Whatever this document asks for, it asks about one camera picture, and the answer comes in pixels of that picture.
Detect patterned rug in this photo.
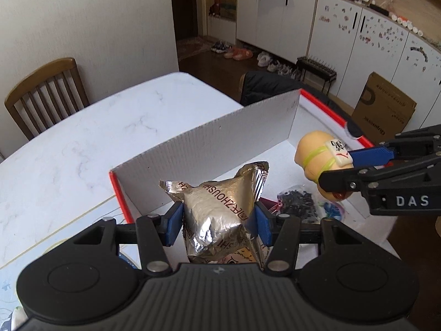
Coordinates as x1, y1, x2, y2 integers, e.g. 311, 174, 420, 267
179, 36, 221, 61

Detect white cardboard box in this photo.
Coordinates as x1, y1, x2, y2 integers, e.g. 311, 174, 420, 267
109, 89, 407, 273

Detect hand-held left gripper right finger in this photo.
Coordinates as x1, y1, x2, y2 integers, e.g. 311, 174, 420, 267
254, 202, 366, 273

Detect white patterned desktop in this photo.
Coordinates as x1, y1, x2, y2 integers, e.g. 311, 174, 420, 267
0, 72, 247, 318

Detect white cabinet with stickers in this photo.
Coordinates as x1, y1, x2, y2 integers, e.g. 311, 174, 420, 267
306, 0, 441, 135

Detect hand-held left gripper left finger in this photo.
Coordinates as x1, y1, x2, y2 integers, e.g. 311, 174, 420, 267
72, 202, 184, 277

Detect wooden chair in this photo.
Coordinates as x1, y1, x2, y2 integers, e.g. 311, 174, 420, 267
4, 57, 91, 142

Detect yellow squishy bun toy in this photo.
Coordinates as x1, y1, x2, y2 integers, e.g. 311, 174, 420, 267
294, 131, 355, 201

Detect flat brown cardboard box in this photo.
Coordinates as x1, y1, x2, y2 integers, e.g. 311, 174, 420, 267
352, 72, 418, 145

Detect black metal rack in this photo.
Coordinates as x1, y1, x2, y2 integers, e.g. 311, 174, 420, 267
295, 56, 337, 94

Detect tall white cabinet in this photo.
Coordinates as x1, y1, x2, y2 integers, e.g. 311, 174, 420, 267
236, 0, 318, 64

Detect dark wooden door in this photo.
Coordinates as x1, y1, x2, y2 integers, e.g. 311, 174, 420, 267
170, 0, 198, 42

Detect silver foil snack packet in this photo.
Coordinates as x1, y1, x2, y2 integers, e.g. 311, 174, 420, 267
159, 161, 273, 271

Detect bag of small black parts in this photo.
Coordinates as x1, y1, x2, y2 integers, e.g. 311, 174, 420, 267
276, 189, 319, 222

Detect black sneakers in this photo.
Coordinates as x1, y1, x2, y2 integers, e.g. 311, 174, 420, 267
210, 40, 232, 54

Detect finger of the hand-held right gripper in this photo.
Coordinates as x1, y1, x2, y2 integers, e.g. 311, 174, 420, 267
348, 124, 441, 167
318, 152, 441, 193

